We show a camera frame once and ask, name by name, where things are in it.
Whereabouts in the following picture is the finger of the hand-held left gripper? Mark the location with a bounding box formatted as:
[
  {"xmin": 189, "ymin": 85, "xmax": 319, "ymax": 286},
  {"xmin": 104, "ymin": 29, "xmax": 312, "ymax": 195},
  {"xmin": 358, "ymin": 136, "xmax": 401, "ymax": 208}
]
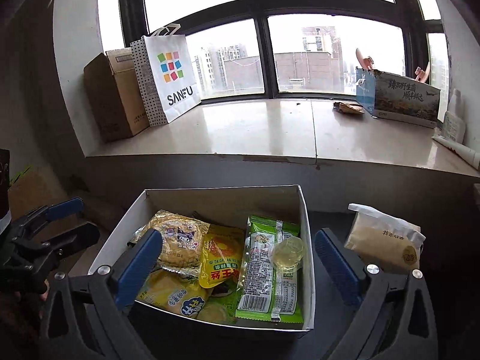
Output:
[
  {"xmin": 22, "ymin": 222, "xmax": 101, "ymax": 261},
  {"xmin": 15, "ymin": 197, "xmax": 85, "ymax": 233}
]

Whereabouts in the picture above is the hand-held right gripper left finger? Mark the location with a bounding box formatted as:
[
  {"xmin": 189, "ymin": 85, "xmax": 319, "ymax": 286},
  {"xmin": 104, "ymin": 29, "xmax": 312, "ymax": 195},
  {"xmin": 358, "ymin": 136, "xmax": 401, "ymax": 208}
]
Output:
[{"xmin": 39, "ymin": 228, "xmax": 164, "ymax": 360}]

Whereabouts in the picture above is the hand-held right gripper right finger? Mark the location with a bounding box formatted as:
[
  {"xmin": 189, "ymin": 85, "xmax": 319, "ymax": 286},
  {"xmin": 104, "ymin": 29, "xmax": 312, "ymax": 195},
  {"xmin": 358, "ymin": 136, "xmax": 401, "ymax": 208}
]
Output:
[{"xmin": 314, "ymin": 228, "xmax": 439, "ymax": 360}]

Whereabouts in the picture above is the yellow snack bag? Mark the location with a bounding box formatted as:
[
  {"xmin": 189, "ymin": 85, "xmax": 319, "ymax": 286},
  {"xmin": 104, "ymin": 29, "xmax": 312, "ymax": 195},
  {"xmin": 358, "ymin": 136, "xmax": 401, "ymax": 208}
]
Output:
[{"xmin": 136, "ymin": 268, "xmax": 207, "ymax": 319}]

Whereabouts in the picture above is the yellow cartoon print snack packet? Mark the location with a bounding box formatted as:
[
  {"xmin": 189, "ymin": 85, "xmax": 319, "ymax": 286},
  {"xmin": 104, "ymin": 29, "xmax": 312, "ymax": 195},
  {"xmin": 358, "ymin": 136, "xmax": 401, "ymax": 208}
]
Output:
[{"xmin": 144, "ymin": 210, "xmax": 211, "ymax": 271}]

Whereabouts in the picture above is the clear jelly cup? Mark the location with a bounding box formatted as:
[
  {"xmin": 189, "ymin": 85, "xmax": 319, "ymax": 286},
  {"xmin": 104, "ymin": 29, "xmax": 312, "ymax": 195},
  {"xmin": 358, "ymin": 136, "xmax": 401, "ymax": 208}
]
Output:
[{"xmin": 268, "ymin": 236, "xmax": 305, "ymax": 272}]

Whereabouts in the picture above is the long green snack packet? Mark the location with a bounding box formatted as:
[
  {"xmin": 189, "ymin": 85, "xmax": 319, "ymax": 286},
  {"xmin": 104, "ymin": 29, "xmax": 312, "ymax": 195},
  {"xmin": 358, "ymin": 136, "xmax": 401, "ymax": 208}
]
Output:
[{"xmin": 235, "ymin": 215, "xmax": 304, "ymax": 324}]

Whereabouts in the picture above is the yellow and red snack packet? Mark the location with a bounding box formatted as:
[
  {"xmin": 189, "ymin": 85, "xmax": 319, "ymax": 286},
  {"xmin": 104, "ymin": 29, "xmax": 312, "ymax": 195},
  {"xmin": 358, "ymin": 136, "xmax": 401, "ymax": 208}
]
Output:
[{"xmin": 198, "ymin": 224, "xmax": 246, "ymax": 289}]

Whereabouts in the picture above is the white cardboard box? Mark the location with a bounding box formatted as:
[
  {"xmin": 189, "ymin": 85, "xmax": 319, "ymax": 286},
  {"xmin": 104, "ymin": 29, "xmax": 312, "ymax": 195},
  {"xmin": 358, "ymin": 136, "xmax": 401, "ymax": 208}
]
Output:
[{"xmin": 87, "ymin": 184, "xmax": 316, "ymax": 331}]

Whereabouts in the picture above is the beige paper bag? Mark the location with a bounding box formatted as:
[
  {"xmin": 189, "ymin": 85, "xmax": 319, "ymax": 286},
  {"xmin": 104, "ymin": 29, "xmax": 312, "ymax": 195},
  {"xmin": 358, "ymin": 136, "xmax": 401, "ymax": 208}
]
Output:
[{"xmin": 344, "ymin": 203, "xmax": 426, "ymax": 274}]

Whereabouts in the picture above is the brown cardboard carton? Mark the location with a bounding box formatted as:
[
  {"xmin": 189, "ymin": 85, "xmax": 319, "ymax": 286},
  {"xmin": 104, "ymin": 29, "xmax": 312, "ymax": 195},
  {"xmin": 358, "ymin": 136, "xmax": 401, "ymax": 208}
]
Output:
[{"xmin": 83, "ymin": 49, "xmax": 151, "ymax": 143}]

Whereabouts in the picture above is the brown wrapper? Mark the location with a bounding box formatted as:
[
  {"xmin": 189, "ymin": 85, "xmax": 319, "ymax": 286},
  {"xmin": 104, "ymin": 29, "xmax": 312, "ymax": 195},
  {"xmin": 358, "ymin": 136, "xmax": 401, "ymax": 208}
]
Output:
[{"xmin": 333, "ymin": 101, "xmax": 365, "ymax": 115}]

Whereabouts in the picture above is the white shopping bag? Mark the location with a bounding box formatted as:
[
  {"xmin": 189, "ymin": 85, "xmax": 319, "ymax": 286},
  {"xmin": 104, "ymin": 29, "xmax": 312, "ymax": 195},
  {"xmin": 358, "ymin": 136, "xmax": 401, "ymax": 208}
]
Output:
[{"xmin": 130, "ymin": 23, "xmax": 202, "ymax": 126}]

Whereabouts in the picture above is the white tube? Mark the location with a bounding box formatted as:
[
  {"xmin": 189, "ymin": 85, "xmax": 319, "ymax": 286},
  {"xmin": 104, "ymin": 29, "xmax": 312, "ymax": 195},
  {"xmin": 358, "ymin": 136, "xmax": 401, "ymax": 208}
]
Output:
[{"xmin": 431, "ymin": 135, "xmax": 480, "ymax": 169}]

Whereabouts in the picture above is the blue printed carton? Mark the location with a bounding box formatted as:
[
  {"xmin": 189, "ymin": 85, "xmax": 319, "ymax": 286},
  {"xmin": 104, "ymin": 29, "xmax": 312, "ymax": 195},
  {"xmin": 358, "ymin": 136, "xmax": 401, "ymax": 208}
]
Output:
[{"xmin": 355, "ymin": 67, "xmax": 442, "ymax": 128}]

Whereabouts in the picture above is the white plastic bottle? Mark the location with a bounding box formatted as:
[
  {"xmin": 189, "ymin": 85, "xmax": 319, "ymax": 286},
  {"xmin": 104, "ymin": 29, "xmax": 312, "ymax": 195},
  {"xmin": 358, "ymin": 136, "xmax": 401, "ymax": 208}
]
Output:
[{"xmin": 440, "ymin": 89, "xmax": 467, "ymax": 145}]

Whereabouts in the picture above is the pink plastic object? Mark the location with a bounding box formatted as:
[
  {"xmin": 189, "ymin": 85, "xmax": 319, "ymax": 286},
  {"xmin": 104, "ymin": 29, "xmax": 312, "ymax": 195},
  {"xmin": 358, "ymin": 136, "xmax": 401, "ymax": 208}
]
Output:
[
  {"xmin": 414, "ymin": 62, "xmax": 432, "ymax": 83},
  {"xmin": 355, "ymin": 48, "xmax": 376, "ymax": 70}
]

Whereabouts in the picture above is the black window frame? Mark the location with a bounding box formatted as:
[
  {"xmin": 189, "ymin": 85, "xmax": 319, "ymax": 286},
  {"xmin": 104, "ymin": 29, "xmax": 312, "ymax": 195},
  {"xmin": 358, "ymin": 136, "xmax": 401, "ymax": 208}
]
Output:
[{"xmin": 117, "ymin": 0, "xmax": 449, "ymax": 100}]

